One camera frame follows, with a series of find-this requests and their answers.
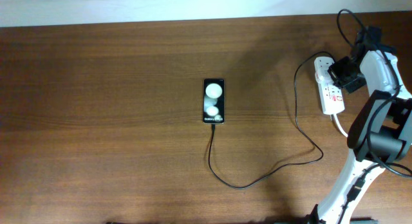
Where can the white power strip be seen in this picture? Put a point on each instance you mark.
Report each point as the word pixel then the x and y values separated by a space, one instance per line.
pixel 331 99

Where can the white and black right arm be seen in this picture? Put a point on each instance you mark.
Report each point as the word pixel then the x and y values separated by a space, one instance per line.
pixel 379 137

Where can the white USB charger plug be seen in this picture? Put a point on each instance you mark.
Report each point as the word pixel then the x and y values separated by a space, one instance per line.
pixel 322 65

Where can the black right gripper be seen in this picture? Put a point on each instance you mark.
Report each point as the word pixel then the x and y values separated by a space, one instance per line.
pixel 333 69

